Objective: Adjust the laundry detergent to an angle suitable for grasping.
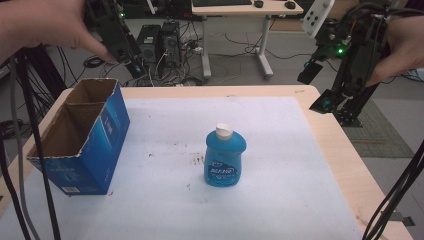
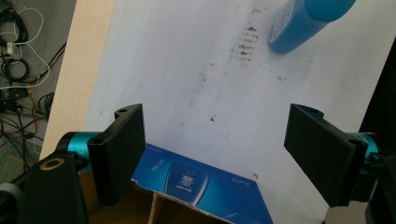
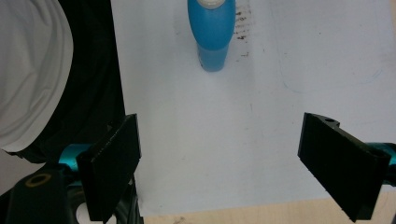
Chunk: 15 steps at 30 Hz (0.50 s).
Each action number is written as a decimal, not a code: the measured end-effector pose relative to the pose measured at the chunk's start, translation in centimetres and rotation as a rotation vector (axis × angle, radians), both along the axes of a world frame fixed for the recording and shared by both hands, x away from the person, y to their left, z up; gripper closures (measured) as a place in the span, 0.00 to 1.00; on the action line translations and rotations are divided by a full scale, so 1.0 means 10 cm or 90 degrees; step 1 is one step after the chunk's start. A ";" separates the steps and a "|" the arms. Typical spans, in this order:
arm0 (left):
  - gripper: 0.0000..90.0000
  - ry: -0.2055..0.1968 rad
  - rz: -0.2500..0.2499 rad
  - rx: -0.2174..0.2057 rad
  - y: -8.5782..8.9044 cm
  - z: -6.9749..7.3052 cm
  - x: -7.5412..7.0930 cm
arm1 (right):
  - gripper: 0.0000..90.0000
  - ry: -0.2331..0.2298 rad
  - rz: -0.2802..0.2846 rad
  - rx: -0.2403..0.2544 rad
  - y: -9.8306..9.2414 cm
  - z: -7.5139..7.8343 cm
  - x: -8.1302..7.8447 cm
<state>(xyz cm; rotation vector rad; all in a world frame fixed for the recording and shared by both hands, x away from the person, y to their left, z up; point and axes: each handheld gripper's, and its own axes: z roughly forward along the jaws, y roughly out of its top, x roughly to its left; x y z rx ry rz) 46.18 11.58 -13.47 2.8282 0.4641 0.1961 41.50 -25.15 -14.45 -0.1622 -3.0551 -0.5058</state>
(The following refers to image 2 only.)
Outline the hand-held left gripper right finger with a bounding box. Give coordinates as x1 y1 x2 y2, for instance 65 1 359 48
283 103 379 208

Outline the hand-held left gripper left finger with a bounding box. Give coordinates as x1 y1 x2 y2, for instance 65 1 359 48
56 103 147 207

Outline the blue cardboard box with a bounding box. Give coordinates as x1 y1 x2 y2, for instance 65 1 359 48
78 143 275 224

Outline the blue bottle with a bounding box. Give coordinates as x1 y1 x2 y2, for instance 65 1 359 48
268 0 357 54

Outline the white table sheet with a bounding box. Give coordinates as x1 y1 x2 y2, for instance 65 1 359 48
83 0 396 224

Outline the red cable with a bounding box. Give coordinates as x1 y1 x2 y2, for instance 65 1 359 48
27 88 39 134

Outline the white cable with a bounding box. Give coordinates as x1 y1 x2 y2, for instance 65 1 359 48
0 7 51 91

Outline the bundle of black cables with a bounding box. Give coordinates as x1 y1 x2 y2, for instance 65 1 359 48
0 6 32 82

